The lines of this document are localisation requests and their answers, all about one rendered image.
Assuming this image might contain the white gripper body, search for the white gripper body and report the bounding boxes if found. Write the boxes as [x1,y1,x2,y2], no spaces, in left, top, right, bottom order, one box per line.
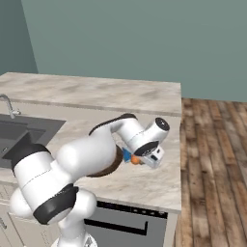
[140,154,162,169]

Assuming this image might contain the brown bowl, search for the brown bowl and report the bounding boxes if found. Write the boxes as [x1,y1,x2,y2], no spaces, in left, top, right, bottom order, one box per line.
[86,146,125,178]

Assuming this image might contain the dark grey sink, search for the dark grey sink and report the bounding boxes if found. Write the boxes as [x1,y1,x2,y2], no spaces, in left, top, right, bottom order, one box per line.
[0,114,68,170]

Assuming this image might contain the orange round object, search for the orange round object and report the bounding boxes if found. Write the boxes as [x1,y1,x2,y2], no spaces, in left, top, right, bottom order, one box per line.
[130,154,143,166]

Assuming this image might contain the blue box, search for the blue box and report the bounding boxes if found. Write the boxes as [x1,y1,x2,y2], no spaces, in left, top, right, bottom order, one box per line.
[122,147,133,163]

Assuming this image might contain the pale drawer front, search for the pale drawer front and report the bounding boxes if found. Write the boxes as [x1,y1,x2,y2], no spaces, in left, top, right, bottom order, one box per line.
[0,183,17,203]

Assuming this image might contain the pale cupboard door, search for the pale cupboard door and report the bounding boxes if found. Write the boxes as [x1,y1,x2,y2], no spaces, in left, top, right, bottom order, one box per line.
[0,203,63,247]

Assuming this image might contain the silver tap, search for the silver tap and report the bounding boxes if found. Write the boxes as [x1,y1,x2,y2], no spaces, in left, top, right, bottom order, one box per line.
[0,94,22,120]

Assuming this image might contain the black dishwasher handle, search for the black dishwasher handle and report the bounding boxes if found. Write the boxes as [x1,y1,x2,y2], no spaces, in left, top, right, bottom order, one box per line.
[84,218,150,236]

